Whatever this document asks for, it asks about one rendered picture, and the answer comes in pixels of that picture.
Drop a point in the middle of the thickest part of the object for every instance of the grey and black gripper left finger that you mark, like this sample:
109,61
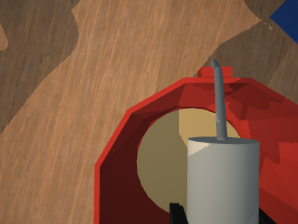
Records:
177,214

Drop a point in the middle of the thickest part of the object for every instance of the blue open bin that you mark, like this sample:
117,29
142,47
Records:
286,17

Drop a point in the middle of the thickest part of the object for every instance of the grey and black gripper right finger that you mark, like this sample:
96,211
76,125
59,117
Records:
264,218

